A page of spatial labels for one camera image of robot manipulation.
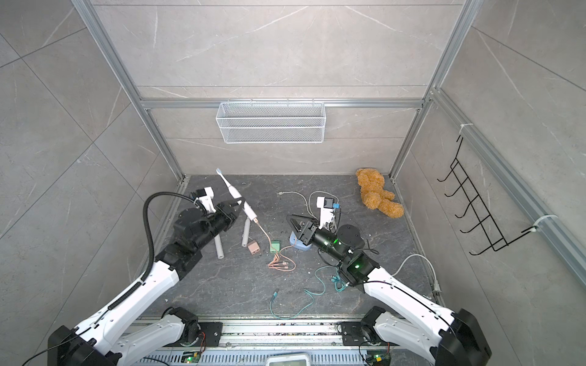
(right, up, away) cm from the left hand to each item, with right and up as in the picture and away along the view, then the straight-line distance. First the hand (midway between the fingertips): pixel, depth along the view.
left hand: (248, 198), depth 70 cm
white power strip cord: (+70, -36, +16) cm, 80 cm away
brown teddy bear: (+51, +7, +36) cm, 63 cm away
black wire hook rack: (+71, +8, +4) cm, 71 cm away
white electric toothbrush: (-7, -17, +25) cm, 31 cm away
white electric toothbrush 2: (0, -3, 0) cm, 3 cm away
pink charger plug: (-2, -21, +22) cm, 30 cm away
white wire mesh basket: (+4, +33, +30) cm, 45 cm away
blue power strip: (+16, -19, +22) cm, 33 cm away
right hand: (+14, -6, -5) cm, 16 cm away
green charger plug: (+7, -20, +22) cm, 30 cm away
